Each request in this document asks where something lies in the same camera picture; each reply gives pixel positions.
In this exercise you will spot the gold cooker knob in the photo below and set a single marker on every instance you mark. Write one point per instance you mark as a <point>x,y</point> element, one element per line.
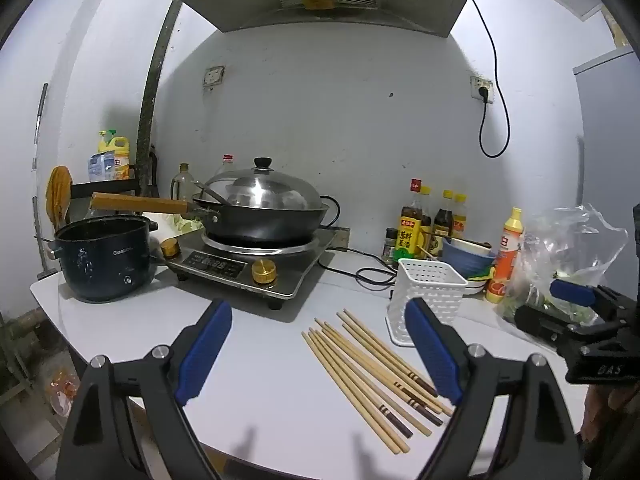
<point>264,272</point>
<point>169,248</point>

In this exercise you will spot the white woven plastic basket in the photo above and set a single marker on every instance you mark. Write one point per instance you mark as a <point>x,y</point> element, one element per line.
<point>430,280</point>

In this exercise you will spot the wooden spatula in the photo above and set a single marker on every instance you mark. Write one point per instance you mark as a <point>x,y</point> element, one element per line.
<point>59,195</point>

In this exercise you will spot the dark yellow-capped sauce bottle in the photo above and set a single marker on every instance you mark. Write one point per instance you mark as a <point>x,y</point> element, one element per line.
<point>442,220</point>

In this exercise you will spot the grimy vertical pipe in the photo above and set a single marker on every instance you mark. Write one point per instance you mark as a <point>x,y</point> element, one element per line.
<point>150,110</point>

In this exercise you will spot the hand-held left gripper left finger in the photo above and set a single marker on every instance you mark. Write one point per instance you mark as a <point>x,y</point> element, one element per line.
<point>205,350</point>

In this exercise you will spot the dark blue electric pot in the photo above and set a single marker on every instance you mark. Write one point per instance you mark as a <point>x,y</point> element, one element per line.
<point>100,260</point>

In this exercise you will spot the silver induction cooker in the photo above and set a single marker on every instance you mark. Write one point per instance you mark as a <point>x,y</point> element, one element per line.
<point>280,270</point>

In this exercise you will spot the wall socket with black plug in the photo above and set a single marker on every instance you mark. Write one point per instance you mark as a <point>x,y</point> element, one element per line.
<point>482,91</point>

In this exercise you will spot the empty white wall socket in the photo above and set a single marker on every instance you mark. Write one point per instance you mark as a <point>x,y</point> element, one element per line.
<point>213,77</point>

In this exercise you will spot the small yellow-capped sauce bottle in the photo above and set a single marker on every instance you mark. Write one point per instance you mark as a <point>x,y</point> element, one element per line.
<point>460,220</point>

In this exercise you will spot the black wall shelf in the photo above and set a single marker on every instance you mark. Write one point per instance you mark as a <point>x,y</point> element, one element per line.
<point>100,188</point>

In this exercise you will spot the plastic bag of vegetables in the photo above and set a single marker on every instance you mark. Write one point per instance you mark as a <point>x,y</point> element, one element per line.
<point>565,245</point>

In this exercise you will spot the empty glass bottle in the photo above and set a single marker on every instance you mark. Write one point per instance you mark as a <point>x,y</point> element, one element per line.
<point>182,185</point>

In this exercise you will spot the metal spatula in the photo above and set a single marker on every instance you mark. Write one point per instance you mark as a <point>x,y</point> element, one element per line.
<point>207,192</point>

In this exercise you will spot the pale cabbage piece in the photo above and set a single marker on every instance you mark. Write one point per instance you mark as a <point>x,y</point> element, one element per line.
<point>180,222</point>

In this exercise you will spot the orange plastic bag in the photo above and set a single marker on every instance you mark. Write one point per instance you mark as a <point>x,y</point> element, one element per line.
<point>65,390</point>

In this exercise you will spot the clear bottle with red cap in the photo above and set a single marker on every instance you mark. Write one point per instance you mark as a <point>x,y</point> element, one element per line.
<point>227,162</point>

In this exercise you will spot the pile of wooden chopsticks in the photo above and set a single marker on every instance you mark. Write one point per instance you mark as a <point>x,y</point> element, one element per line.
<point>350,375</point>

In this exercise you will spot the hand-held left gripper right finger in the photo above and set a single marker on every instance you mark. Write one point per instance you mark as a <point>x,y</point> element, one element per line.
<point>430,355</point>

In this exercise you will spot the yellow green sponge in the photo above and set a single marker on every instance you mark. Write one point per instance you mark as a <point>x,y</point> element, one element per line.
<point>484,275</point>

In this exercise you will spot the steel wok lid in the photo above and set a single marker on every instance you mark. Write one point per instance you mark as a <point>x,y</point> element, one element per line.
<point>260,187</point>

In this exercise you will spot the yellow detergent bottle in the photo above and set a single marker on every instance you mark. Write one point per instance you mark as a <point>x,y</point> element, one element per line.
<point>120,152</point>

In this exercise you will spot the small spice jar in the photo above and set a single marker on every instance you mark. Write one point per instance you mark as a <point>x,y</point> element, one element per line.
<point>390,245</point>

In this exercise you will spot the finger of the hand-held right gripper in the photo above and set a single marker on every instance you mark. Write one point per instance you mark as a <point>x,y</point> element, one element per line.
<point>542,322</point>
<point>575,292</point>

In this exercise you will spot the grey cabinet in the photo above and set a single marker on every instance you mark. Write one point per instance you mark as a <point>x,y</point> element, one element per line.
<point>610,125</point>

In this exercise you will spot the blue bowl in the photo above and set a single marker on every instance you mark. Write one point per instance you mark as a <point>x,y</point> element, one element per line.
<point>465,260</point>

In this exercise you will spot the blue and white packet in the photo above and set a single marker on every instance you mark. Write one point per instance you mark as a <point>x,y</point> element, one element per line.
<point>100,167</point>

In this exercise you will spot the red-capped sauce bottle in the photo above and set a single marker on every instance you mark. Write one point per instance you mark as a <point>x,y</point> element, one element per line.
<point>409,230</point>

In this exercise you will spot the orange squeeze bottle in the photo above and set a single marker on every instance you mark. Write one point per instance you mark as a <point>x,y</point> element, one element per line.
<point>506,255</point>

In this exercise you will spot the metal rod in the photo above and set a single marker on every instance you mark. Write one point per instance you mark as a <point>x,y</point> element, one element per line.
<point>39,120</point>

